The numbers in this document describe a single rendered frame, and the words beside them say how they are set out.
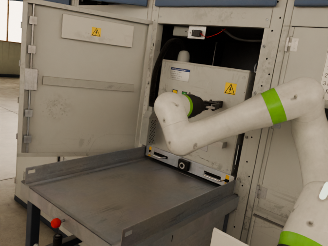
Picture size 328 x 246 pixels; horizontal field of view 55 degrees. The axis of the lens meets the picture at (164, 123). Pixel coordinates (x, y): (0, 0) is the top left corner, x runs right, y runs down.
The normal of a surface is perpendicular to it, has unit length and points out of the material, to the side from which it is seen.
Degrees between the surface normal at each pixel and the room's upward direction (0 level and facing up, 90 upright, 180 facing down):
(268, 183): 90
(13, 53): 90
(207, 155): 90
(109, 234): 0
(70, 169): 90
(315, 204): 46
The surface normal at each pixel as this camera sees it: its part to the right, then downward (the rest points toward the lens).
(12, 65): 0.76, 0.22
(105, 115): 0.40, 0.23
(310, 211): -0.53, -0.68
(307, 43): -0.64, 0.07
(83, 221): 0.13, -0.97
